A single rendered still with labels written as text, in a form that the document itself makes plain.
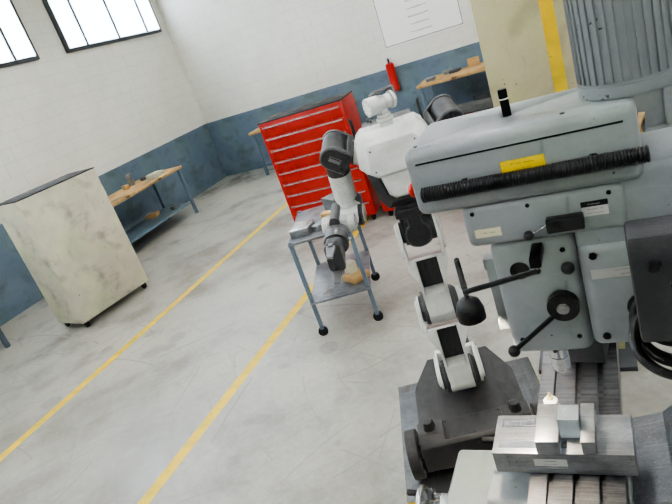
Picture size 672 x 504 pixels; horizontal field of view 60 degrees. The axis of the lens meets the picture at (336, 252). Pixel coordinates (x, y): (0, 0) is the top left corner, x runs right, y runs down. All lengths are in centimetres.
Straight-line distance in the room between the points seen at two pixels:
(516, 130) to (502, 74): 187
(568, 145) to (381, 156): 97
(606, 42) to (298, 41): 1038
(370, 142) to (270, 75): 982
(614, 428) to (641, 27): 100
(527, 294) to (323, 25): 1005
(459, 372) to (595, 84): 155
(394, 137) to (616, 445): 117
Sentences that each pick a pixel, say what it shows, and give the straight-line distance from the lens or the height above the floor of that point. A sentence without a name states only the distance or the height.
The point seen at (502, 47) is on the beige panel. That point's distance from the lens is 310.
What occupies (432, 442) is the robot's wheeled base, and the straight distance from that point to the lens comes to 246.
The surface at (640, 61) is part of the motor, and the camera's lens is 126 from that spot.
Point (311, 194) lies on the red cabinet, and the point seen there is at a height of 49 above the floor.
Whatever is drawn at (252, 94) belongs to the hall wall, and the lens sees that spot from 1215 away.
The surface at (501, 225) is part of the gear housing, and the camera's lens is 134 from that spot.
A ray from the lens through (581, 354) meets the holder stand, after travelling 206.
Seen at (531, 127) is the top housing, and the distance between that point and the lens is 125.
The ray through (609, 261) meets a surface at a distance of 137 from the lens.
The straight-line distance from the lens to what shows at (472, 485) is 203.
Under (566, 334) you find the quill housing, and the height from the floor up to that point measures 137.
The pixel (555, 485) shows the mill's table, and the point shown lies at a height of 96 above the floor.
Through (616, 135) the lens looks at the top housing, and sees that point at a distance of 125.
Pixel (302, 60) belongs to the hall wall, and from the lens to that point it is 1151.
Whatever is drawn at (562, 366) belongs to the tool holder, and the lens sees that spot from 164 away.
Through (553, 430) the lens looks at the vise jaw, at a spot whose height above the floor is 107.
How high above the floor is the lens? 219
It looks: 20 degrees down
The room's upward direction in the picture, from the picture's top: 19 degrees counter-clockwise
